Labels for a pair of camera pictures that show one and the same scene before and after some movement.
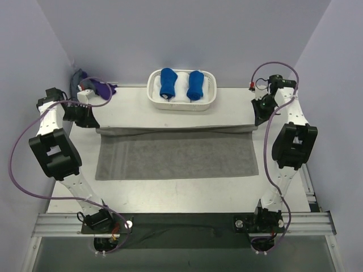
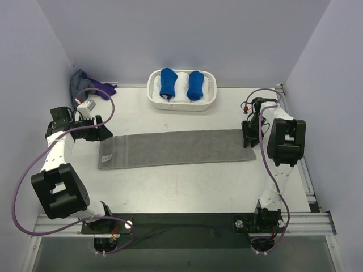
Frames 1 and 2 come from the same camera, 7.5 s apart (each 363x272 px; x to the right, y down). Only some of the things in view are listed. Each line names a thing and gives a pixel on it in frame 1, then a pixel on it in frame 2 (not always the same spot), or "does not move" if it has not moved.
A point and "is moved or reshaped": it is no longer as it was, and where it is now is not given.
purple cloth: x=103 y=89 does not move
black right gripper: x=258 y=112 to x=250 y=131
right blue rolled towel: x=195 y=85 does not move
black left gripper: x=85 y=118 to x=96 y=129
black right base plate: x=267 y=222 does not move
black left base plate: x=122 y=224 does not move
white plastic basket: x=182 y=90 does not move
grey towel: x=176 y=151 is moved or reshaped
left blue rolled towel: x=168 y=77 does not move
